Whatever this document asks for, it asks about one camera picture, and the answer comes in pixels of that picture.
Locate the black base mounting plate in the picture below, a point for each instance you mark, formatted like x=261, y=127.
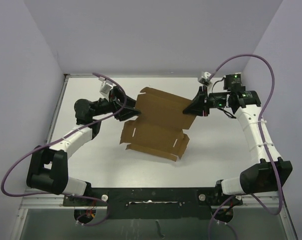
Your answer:
x=155, y=203

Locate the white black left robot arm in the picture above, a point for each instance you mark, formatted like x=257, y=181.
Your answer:
x=48, y=170

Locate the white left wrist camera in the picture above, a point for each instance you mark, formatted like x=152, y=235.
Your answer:
x=106, y=87

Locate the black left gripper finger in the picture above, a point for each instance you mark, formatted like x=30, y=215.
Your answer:
x=120, y=95
x=127, y=113

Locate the aluminium frame rail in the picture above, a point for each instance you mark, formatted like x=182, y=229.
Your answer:
x=125, y=196

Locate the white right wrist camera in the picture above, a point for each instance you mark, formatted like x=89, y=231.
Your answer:
x=205, y=78

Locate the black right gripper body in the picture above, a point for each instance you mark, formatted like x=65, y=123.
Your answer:
x=218, y=100

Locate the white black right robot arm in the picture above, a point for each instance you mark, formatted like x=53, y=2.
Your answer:
x=268, y=171

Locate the brown cardboard box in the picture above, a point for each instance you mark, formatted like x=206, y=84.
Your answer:
x=158, y=130

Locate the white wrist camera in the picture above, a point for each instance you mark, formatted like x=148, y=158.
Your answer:
x=106, y=87
x=205, y=78

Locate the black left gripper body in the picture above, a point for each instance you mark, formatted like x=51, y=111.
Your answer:
x=104, y=106

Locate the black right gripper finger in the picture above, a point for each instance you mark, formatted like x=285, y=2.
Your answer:
x=201, y=95
x=198, y=107

